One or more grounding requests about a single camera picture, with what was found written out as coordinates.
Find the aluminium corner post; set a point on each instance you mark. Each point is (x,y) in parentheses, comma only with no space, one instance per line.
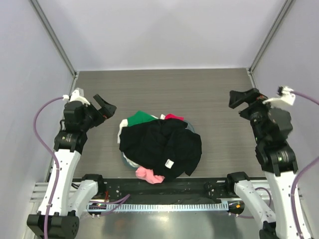
(284,10)
(52,35)

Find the right aluminium corner post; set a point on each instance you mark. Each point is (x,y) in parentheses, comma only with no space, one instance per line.
(284,10)

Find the red t shirt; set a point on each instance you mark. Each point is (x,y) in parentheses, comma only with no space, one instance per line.
(172,116)

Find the green t shirt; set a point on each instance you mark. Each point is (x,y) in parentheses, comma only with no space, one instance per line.
(140,117)

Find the white slotted cable duct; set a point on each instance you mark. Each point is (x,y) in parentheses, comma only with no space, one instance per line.
(158,208)

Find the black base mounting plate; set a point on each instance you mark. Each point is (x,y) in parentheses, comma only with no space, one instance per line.
(181,191)

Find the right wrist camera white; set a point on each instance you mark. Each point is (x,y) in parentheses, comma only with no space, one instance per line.
(285,97)

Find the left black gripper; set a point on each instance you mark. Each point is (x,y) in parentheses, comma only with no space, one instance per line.
(107,109)

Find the black t shirt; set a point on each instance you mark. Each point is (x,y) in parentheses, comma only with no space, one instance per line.
(164,146)

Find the aluminium frame rail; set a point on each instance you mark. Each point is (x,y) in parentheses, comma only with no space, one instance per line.
(41,188)

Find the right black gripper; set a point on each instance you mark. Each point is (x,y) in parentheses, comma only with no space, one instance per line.
(237,97)

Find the grey blue t shirt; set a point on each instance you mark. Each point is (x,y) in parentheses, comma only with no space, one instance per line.
(189,126)

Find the left aluminium corner post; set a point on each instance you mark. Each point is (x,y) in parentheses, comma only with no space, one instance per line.
(52,35)

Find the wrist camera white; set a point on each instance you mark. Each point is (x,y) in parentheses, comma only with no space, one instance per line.
(76,95)
(285,97)

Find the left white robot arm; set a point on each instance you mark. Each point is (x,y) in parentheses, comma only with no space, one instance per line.
(59,213)

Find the pink t shirt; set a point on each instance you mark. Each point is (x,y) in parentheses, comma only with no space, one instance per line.
(148,175)

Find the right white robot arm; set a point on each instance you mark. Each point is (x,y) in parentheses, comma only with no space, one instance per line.
(271,126)

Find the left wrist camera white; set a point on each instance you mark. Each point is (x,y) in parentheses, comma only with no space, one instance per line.
(76,95)

